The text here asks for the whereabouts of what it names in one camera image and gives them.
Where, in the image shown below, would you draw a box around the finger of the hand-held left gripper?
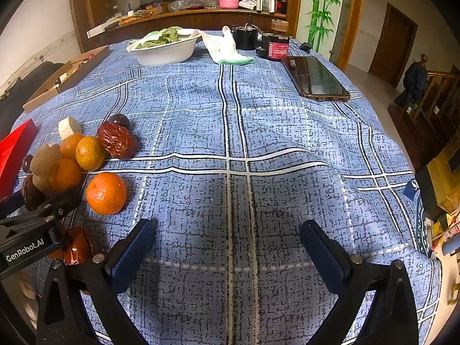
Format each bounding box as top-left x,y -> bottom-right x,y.
0,190 -> 26,218
0,187 -> 84,231

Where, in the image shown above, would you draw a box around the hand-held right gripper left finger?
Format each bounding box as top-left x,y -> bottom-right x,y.
36,217 -> 159,345

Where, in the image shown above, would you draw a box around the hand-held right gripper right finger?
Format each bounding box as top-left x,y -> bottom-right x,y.
300,219 -> 419,345

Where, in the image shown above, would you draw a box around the large orange mandarin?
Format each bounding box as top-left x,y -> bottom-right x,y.
85,172 -> 128,215

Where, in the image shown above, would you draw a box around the red box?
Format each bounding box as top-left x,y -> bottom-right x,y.
0,118 -> 38,202

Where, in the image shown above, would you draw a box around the wrinkled brown date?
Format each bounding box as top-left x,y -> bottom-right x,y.
21,174 -> 47,212

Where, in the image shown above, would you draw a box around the glossy brown date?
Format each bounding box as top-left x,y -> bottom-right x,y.
47,227 -> 95,266

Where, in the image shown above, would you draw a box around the large red date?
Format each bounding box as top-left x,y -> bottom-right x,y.
97,121 -> 141,159

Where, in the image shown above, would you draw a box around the cardboard box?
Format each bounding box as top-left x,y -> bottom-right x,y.
22,46 -> 110,113

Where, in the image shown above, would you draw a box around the black sofa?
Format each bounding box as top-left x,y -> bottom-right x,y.
0,61 -> 65,137

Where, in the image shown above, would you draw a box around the yellow cardboard boxes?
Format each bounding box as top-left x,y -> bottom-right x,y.
417,156 -> 460,212

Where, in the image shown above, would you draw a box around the blue plaid tablecloth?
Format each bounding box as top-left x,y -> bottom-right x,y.
9,30 -> 444,345

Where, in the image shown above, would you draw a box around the white bowl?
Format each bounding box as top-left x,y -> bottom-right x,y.
126,29 -> 198,67

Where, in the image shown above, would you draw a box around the white cutting board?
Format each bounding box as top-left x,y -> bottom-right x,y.
87,22 -> 119,38

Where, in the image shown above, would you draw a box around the phone in brown case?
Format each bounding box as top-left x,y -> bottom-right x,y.
280,55 -> 351,102

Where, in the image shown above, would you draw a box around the green leafy vegetables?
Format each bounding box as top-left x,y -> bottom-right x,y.
138,27 -> 180,48

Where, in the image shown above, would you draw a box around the wooden stair railing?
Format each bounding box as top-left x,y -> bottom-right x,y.
393,54 -> 460,141

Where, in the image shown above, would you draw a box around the black can with red label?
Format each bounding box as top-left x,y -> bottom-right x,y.
256,33 -> 291,60

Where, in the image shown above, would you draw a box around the white cloth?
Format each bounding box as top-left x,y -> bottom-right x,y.
178,26 -> 238,63

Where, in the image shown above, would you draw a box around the brown wooden door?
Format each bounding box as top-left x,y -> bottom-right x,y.
368,3 -> 419,89

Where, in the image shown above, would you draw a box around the wooden counter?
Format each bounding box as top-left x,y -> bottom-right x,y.
86,7 -> 288,47

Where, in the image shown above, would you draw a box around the clear plastic bag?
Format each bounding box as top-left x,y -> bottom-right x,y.
169,0 -> 205,11

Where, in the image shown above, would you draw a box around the black pot with handle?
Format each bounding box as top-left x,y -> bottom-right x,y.
232,23 -> 260,51

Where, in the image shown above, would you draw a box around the bamboo wall sticker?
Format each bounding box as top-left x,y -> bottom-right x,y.
305,0 -> 342,49

